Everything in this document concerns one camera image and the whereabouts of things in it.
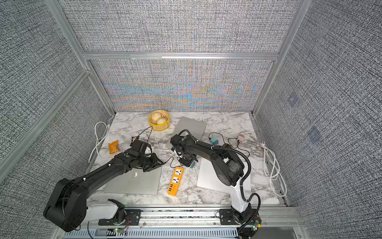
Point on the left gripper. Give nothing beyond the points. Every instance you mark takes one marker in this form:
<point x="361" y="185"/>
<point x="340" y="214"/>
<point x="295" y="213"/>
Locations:
<point x="157" y="165"/>

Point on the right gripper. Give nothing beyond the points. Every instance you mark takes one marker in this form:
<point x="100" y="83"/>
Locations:
<point x="185" y="163"/>

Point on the teal charger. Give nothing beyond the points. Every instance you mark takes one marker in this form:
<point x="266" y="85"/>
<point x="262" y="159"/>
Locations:
<point x="193" y="163"/>
<point x="214" y="141"/>

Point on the pink charger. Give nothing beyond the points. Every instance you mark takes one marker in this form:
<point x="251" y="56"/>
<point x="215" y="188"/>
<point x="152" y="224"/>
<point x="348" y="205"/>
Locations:
<point x="241" y="138"/>

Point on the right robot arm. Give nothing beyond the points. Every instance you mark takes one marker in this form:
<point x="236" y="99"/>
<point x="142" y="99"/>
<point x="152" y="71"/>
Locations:
<point x="230" y="166"/>

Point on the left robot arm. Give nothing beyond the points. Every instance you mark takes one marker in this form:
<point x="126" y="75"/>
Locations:
<point x="67" y="206"/>

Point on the grey laptop at back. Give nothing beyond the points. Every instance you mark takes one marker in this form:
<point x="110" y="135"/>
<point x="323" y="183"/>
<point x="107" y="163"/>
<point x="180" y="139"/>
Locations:
<point x="197" y="128"/>

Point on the grey laptop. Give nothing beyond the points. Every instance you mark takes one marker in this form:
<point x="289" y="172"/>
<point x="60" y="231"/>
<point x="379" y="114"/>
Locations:
<point x="135" y="182"/>
<point x="197" y="128"/>

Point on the grey laptop front left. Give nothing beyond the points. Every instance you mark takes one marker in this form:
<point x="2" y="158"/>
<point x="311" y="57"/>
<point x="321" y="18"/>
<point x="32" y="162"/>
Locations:
<point x="135" y="182"/>

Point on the silver Apple laptop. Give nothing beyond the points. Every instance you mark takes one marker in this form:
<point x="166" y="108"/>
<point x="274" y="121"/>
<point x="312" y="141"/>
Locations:
<point x="208" y="179"/>

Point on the orange power strip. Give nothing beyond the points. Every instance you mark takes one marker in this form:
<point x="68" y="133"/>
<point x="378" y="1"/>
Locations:
<point x="175" y="181"/>

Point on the steamed bun right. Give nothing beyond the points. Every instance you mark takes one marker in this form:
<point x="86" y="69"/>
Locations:
<point x="161" y="120"/>

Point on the steamed bun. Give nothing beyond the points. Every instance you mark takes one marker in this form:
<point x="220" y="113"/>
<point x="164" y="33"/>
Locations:
<point x="161" y="120"/>
<point x="155" y="116"/>

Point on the bamboo steamer with yellow bands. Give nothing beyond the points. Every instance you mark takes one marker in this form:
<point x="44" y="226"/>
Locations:
<point x="161" y="127"/>

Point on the steamed bun left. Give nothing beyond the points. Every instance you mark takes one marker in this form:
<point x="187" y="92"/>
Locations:
<point x="155" y="116"/>

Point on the orange snack packet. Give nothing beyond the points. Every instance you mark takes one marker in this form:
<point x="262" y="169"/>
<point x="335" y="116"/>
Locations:
<point x="113" y="147"/>

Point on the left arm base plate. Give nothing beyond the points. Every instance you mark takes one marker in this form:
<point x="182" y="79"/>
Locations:
<point x="129" y="217"/>

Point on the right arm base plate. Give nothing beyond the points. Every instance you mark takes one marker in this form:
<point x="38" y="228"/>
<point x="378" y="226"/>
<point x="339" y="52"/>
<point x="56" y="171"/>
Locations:
<point x="226" y="217"/>

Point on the aluminium front rail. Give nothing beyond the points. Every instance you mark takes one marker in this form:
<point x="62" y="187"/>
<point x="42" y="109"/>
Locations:
<point x="196" y="222"/>

